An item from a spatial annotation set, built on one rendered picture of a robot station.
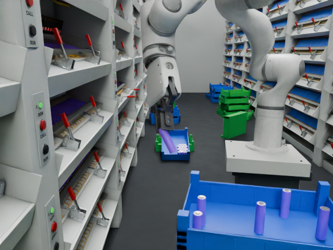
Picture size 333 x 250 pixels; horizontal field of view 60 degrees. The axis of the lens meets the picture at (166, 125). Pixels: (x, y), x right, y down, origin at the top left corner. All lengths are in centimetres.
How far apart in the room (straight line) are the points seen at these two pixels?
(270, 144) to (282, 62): 35
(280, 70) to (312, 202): 70
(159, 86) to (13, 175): 35
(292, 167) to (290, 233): 60
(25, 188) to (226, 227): 39
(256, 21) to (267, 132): 48
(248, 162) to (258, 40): 47
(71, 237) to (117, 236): 57
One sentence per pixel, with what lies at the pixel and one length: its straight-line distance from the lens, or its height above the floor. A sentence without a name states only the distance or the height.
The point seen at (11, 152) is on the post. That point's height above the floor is 60.
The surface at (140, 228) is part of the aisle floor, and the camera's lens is 135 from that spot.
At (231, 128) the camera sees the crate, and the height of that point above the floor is 9.
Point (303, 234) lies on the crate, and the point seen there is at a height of 40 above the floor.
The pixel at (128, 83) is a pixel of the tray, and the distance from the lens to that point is 185.
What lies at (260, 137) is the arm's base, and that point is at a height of 38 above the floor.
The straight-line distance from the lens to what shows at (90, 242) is 106.
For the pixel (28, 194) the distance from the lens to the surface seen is 52.
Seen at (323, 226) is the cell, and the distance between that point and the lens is 65.
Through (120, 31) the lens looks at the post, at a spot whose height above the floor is 87.
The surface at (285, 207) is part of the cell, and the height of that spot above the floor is 43.
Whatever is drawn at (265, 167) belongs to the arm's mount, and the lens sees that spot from 122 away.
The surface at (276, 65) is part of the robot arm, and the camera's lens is 131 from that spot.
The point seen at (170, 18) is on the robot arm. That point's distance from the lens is 68.
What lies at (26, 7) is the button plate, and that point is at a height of 82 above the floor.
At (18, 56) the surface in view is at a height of 75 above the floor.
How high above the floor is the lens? 76
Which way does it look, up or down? 14 degrees down
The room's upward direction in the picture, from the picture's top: straight up
